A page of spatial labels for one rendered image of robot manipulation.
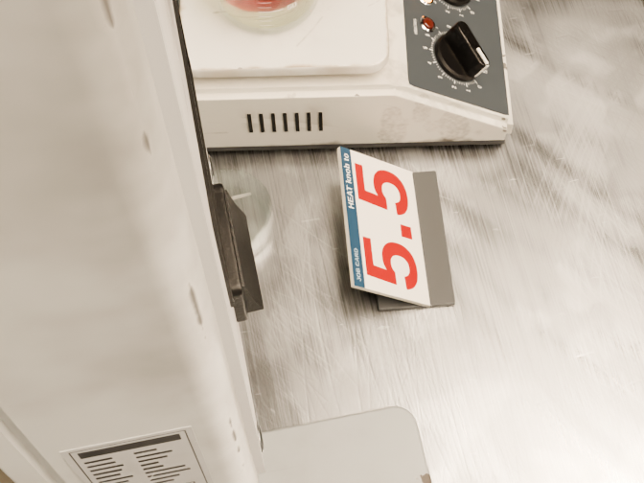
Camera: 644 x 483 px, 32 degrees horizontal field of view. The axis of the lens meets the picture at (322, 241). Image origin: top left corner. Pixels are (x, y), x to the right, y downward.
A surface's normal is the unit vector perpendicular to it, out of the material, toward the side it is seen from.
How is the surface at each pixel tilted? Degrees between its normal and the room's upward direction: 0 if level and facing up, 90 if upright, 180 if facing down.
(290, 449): 0
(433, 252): 0
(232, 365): 90
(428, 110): 90
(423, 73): 30
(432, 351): 0
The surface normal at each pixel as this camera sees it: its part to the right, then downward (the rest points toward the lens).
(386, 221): 0.62, -0.40
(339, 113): 0.02, 0.90
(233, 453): 0.71, 0.62
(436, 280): -0.02, -0.44
